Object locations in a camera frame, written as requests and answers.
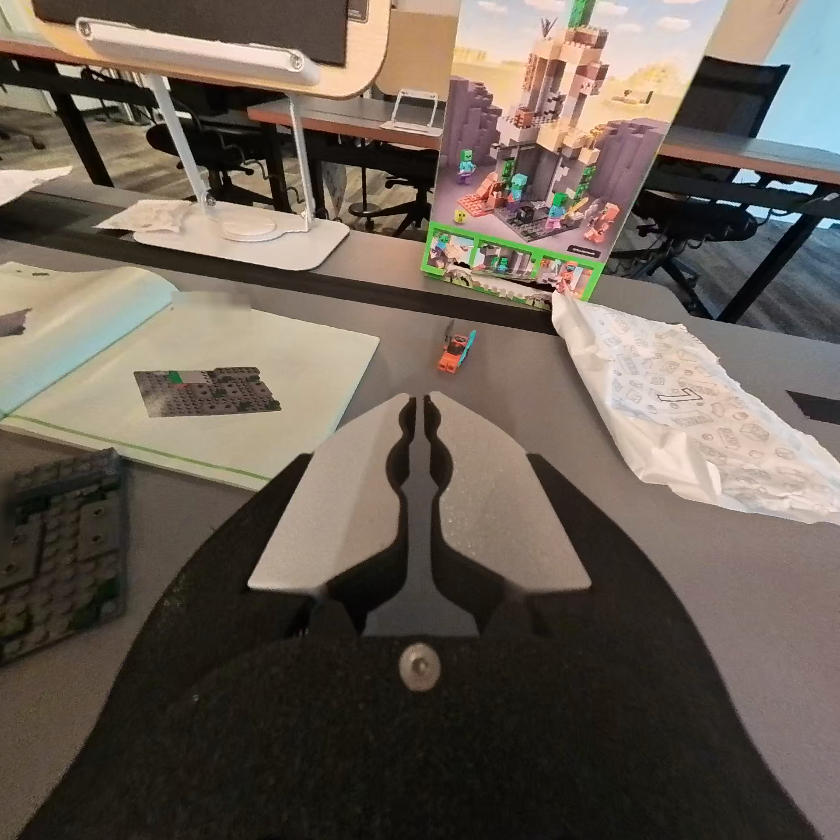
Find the monitor with pale frame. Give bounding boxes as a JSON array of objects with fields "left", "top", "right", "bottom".
[{"left": 31, "top": 0, "right": 392, "bottom": 101}]

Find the colourful toy set box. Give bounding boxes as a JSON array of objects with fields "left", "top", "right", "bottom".
[{"left": 420, "top": 0, "right": 731, "bottom": 314}]

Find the white monitor stand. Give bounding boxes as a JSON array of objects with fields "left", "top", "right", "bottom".
[{"left": 74, "top": 16, "right": 352, "bottom": 272}]

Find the white printed paper bag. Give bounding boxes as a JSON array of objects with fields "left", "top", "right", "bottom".
[{"left": 550, "top": 289, "right": 840, "bottom": 526}]

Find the white laptop stand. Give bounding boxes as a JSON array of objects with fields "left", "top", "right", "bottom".
[{"left": 379, "top": 89, "right": 442, "bottom": 133}]

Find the cardboard box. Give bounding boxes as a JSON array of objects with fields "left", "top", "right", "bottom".
[
  {"left": 391, "top": 0, "right": 462, "bottom": 101},
  {"left": 705, "top": 0, "right": 799, "bottom": 68}
]

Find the crumpled clear plastic bag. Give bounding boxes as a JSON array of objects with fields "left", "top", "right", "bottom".
[{"left": 94, "top": 199, "right": 193, "bottom": 235}]

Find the brown table with black legs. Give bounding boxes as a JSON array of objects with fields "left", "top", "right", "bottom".
[
  {"left": 248, "top": 97, "right": 448, "bottom": 227},
  {"left": 655, "top": 123, "right": 840, "bottom": 324}
]

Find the grey desk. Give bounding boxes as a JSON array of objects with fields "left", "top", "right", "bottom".
[{"left": 0, "top": 177, "right": 840, "bottom": 840}]

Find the wooden table with black legs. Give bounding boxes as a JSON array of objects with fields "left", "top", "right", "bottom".
[{"left": 0, "top": 36, "right": 198, "bottom": 191}]

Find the open instruction booklet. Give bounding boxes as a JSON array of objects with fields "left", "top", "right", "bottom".
[{"left": 0, "top": 261, "right": 382, "bottom": 492}]

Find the orange toy figure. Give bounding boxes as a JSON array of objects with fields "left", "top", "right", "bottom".
[{"left": 436, "top": 320, "right": 479, "bottom": 375}]

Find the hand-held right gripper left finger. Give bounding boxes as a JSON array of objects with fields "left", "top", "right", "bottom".
[{"left": 247, "top": 392, "right": 419, "bottom": 636}]

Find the white paper sheet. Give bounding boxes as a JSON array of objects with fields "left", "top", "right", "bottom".
[{"left": 0, "top": 165, "right": 74, "bottom": 206}]

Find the black office chair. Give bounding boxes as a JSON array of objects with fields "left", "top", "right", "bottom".
[
  {"left": 146, "top": 84, "right": 265, "bottom": 199},
  {"left": 607, "top": 56, "right": 829, "bottom": 322},
  {"left": 346, "top": 154, "right": 438, "bottom": 241}
]

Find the grey toy building plate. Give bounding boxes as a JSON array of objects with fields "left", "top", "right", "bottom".
[{"left": 0, "top": 448, "right": 130, "bottom": 668}]

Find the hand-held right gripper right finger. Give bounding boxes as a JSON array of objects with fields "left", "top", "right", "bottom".
[{"left": 424, "top": 391, "right": 592, "bottom": 635}]

